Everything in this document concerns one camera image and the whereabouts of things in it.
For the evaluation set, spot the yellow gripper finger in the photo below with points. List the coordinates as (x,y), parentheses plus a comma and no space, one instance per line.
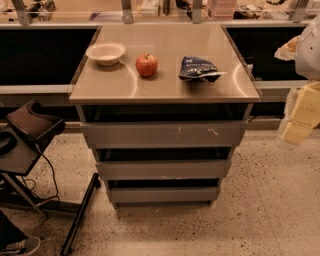
(302,114)

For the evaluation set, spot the grey drawer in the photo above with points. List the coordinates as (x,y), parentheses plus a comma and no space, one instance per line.
(163,195)
(139,135)
(161,170)

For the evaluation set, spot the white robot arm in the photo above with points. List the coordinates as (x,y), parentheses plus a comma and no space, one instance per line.
(305,51)

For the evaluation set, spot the grey metal drawer cabinet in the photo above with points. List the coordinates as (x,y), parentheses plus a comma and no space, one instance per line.
(119,94)

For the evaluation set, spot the grey top drawer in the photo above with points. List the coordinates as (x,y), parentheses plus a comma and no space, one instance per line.
(139,135)

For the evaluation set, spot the grey bottom drawer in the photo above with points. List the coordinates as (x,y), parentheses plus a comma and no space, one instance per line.
(163,195)

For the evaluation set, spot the blue chip bag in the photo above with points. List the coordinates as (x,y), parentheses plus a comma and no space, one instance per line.
(198,69)

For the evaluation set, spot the red apple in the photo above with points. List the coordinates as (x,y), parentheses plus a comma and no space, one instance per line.
(146,65)

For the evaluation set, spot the white ceramic bowl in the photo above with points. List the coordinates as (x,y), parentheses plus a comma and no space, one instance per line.
(106,54)

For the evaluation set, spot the black VR headset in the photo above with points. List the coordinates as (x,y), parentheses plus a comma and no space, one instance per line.
(33,127)

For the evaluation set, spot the dark side table stand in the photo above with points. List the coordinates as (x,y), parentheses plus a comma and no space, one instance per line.
(19,162)

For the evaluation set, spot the grey sneaker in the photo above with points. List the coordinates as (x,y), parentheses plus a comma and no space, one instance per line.
(26,247)

